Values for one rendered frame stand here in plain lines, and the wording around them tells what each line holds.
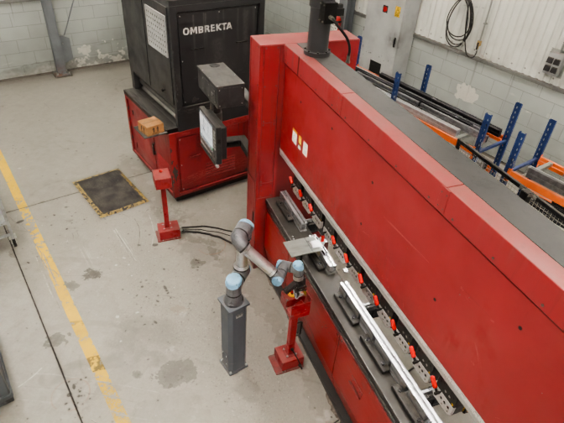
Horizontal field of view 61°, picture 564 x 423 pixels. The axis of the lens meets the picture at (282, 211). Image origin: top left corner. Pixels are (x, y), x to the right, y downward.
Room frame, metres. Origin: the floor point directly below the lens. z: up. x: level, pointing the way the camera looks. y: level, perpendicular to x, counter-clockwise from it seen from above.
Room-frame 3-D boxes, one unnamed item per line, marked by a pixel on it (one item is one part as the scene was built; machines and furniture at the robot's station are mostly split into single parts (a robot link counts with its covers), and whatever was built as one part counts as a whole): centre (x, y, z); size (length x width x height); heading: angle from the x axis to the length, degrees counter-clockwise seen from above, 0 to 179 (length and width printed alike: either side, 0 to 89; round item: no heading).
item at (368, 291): (2.21, -0.63, 1.26); 0.15 x 0.09 x 0.17; 24
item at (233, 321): (2.44, 0.31, 0.39); 0.18 x 0.18 x 0.77; 38
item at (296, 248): (2.86, -0.18, 1.00); 0.26 x 0.18 x 0.01; 114
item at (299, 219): (3.42, -0.10, 0.92); 0.50 x 0.06 x 0.10; 24
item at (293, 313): (2.51, -0.15, 0.75); 0.20 x 0.16 x 0.18; 25
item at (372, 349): (1.97, -0.67, 0.89); 0.30 x 0.05 x 0.03; 24
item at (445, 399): (1.47, -0.95, 1.26); 0.15 x 0.09 x 0.17; 24
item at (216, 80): (3.88, 0.60, 1.53); 0.51 x 0.25 x 0.85; 29
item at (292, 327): (2.51, -0.15, 0.39); 0.05 x 0.05 x 0.54; 25
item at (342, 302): (2.34, -0.51, 0.89); 0.30 x 0.05 x 0.03; 24
